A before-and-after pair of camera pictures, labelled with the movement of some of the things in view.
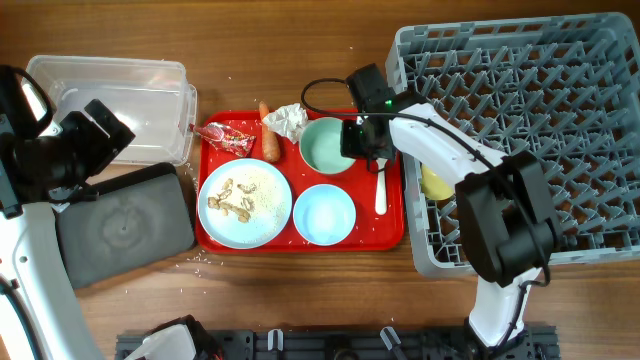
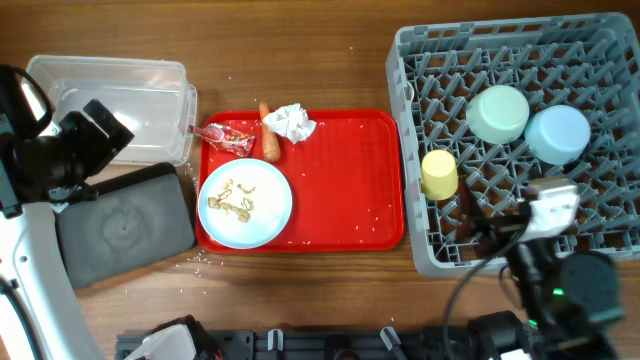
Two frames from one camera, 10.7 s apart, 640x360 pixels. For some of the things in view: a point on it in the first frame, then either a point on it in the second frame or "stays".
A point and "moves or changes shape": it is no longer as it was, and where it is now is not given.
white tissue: x=287 y=121 stays
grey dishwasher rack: x=564 y=88 stays
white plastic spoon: x=381 y=197 moves or changes shape
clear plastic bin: x=151 y=98 stays
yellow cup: x=434 y=187 stays
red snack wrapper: x=224 y=137 stays
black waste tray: x=137 y=217 stays
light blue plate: x=245 y=203 stays
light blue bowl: x=324 y=214 to x=557 y=135
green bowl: x=320 y=145 to x=498 y=114
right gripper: x=364 y=141 to x=500 y=230
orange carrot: x=270 y=140 stays
